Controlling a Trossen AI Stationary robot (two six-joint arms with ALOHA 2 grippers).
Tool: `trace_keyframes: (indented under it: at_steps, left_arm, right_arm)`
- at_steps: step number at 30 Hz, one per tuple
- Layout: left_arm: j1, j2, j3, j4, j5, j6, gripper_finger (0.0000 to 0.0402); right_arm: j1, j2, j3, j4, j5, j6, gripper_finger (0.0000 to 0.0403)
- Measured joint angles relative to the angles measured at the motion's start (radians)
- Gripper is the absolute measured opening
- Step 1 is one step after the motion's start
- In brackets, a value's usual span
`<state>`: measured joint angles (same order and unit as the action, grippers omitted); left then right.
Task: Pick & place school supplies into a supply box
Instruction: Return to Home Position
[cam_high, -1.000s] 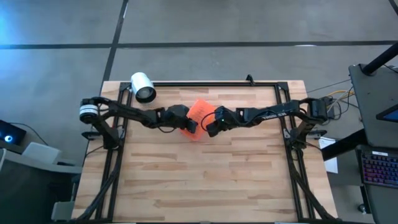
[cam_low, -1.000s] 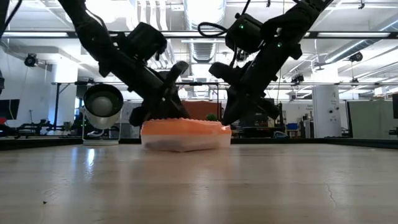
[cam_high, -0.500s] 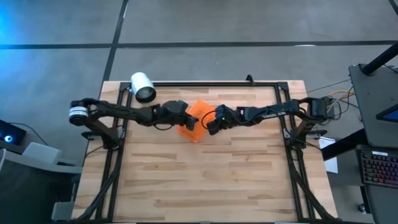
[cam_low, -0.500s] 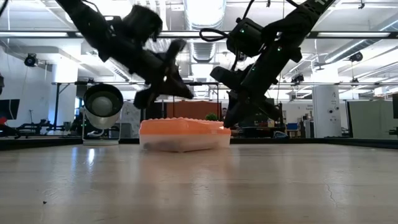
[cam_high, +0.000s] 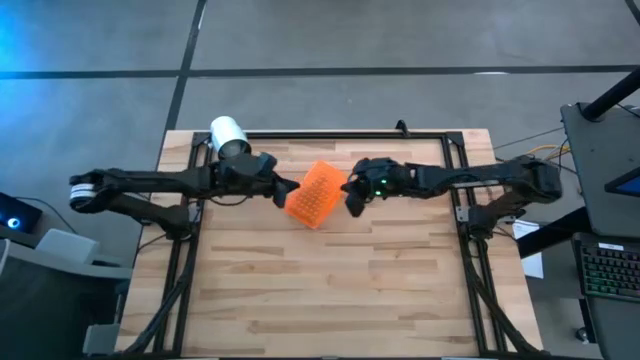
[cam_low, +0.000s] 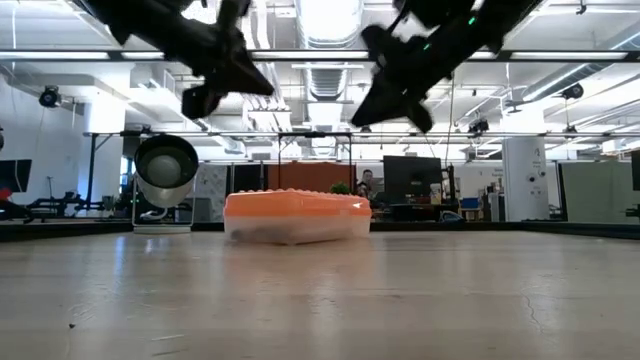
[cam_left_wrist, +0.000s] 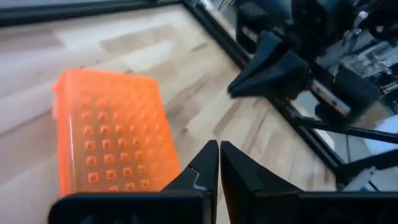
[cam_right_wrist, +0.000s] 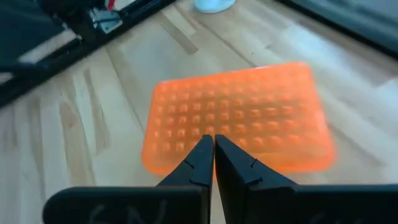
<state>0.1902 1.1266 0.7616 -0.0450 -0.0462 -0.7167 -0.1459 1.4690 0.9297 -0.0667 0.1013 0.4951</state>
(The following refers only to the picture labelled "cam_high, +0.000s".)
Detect backlit keyboard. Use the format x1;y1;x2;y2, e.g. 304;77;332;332
573;232;640;304

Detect grey box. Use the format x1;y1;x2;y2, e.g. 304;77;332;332
34;227;102;266

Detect grey cart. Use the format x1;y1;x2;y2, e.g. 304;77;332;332
0;238;134;360

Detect black computer with blue light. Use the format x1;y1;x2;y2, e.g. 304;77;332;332
0;192;44;235

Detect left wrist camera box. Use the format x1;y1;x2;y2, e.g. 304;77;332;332
255;151;280;175

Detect orange plastic box lid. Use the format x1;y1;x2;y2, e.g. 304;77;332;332
283;159;349;231

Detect black aluminium table frame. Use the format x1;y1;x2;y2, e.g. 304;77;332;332
122;130;551;359

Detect grey side desk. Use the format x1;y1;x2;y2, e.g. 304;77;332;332
559;102;640;360

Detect black pole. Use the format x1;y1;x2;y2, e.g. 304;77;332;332
582;67;640;122

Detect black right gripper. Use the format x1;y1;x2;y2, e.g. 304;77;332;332
340;157;417;219

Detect white paper sheet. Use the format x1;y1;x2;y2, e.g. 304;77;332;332
512;219;545;280

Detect black tablet screen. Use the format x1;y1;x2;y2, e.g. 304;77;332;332
603;167;640;199

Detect floor cable bundle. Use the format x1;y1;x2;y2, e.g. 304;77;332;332
494;127;572;166

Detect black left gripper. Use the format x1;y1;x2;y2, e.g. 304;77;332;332
214;152;302;210

